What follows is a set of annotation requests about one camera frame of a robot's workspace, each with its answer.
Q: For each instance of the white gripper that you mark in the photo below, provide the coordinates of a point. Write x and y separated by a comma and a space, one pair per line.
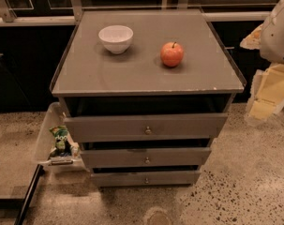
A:
277, 37

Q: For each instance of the grey bottom drawer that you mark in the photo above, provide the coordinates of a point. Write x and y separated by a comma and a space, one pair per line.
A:
131, 179

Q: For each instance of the grey drawer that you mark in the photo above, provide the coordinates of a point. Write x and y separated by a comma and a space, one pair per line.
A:
131, 179
153, 157
145, 127

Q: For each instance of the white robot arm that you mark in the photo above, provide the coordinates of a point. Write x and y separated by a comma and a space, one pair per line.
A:
272, 37

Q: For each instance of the grey drawer cabinet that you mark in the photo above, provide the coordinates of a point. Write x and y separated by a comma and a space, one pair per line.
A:
91, 81

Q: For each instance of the grey top drawer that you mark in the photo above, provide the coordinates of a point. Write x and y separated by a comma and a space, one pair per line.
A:
145, 127

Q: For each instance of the grey middle drawer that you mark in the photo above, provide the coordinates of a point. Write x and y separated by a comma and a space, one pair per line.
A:
153, 157

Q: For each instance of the red apple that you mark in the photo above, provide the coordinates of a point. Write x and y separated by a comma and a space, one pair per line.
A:
171, 54

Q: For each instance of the white ceramic bowl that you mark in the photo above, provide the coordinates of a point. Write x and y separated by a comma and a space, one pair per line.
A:
116, 38

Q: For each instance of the green snack bag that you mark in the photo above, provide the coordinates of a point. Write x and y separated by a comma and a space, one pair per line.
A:
62, 147

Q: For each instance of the clear plastic bin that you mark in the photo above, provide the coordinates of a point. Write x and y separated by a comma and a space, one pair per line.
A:
45, 141

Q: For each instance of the white metal railing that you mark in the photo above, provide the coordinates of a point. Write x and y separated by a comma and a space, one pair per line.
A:
72, 11

